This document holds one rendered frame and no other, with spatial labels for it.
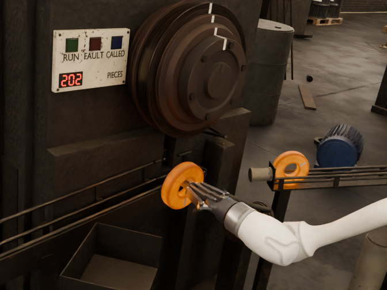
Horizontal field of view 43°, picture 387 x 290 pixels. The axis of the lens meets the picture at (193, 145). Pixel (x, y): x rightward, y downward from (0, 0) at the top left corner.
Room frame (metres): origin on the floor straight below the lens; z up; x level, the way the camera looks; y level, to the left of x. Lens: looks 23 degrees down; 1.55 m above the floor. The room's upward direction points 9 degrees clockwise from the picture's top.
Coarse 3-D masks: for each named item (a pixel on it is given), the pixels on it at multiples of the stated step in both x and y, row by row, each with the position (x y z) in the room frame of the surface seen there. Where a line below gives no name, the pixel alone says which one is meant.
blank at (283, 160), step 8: (288, 152) 1.89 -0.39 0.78; (296, 152) 1.89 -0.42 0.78; (280, 160) 1.87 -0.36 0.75; (288, 160) 1.87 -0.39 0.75; (296, 160) 1.88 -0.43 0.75; (304, 160) 1.89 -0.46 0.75; (280, 168) 1.87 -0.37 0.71; (304, 168) 1.89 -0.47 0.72; (280, 176) 1.87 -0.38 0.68; (288, 176) 1.88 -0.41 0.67; (288, 184) 1.88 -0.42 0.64; (296, 184) 1.89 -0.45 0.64
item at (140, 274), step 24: (96, 240) 1.25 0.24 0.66; (120, 240) 1.24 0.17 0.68; (144, 240) 1.23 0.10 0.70; (72, 264) 1.07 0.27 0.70; (96, 264) 1.21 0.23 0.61; (120, 264) 1.22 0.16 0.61; (144, 264) 1.23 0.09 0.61; (72, 288) 0.99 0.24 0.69; (96, 288) 0.98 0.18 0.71; (120, 288) 1.12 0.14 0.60; (144, 288) 1.14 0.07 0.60
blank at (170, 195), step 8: (176, 168) 1.34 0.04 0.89; (184, 168) 1.34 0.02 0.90; (192, 168) 1.36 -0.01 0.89; (200, 168) 1.39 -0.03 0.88; (168, 176) 1.32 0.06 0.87; (176, 176) 1.32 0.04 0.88; (184, 176) 1.34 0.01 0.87; (192, 176) 1.37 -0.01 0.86; (200, 176) 1.40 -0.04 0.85; (168, 184) 1.31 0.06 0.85; (176, 184) 1.32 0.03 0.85; (168, 192) 1.30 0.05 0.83; (176, 192) 1.32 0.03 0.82; (184, 192) 1.38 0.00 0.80; (168, 200) 1.30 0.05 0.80; (176, 200) 1.33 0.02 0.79; (184, 200) 1.36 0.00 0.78; (176, 208) 1.34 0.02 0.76
